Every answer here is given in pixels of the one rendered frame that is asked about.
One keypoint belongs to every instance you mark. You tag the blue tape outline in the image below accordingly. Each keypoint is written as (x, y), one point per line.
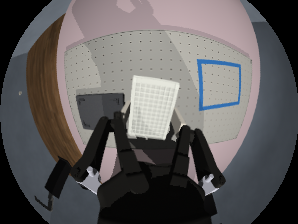
(203, 61)

